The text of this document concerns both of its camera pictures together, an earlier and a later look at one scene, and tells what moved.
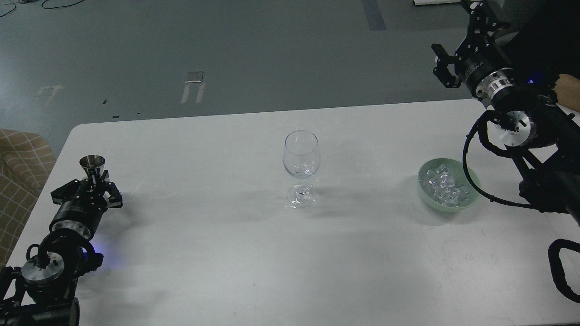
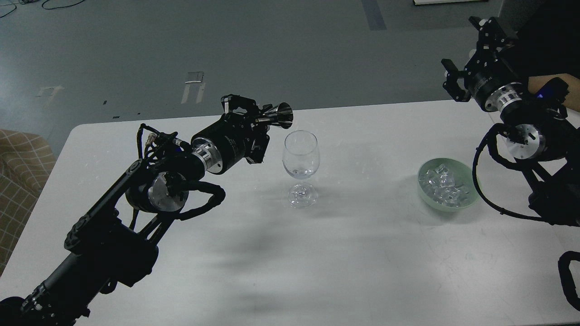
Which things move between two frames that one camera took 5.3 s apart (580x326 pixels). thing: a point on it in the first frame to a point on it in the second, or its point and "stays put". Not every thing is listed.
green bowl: [443, 185] stays put
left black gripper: [82, 214] to [237, 135]
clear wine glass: [301, 157] stays put
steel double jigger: [94, 164] to [281, 115]
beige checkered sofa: [26, 159] stays put
